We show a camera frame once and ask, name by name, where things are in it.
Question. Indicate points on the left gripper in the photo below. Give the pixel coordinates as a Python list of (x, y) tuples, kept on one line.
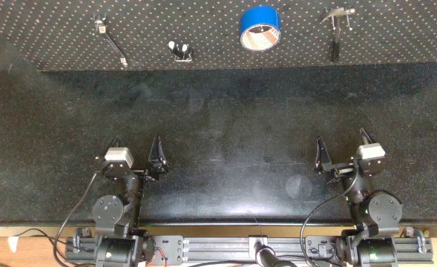
[(145, 174)]

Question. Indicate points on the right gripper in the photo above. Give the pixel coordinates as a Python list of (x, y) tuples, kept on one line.
[(338, 168)]

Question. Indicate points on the wrench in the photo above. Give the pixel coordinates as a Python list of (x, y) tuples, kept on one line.
[(112, 44)]

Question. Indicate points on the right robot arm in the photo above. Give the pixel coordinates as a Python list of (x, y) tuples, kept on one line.
[(379, 215)]

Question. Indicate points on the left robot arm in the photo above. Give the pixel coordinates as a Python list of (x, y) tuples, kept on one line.
[(116, 213)]

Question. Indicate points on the black pegboard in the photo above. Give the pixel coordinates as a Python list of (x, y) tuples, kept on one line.
[(210, 29)]

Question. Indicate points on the hammer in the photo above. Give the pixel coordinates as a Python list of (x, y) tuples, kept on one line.
[(336, 41)]

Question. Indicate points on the metal hook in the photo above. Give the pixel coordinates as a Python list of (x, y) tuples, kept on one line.
[(349, 23), (100, 18), (326, 15), (181, 52)]

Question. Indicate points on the roll of blue tape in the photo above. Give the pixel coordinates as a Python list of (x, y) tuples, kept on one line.
[(259, 22)]

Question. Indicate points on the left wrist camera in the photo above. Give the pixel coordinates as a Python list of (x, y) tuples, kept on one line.
[(118, 155)]

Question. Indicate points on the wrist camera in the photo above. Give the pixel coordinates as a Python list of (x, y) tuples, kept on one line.
[(118, 155), (370, 151)]

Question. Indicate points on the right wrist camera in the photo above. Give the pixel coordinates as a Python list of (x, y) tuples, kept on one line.
[(370, 151)]

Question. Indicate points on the mounting rail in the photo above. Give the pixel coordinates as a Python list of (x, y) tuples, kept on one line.
[(218, 248)]

